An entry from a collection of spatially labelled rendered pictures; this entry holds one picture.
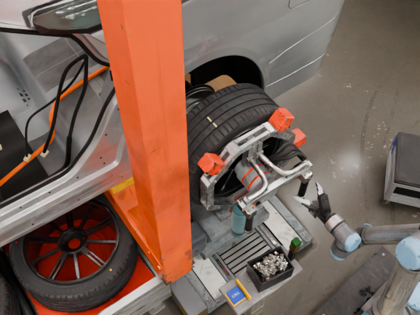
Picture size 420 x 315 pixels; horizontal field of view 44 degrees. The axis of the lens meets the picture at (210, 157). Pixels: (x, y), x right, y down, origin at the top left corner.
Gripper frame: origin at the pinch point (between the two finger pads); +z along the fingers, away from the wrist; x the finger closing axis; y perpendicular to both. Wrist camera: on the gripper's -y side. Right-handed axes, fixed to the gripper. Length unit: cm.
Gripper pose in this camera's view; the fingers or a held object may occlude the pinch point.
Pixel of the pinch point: (304, 187)
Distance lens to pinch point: 262.7
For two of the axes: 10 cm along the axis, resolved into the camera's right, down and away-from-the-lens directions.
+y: -0.1, 5.7, 8.2
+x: 8.2, -4.7, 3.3
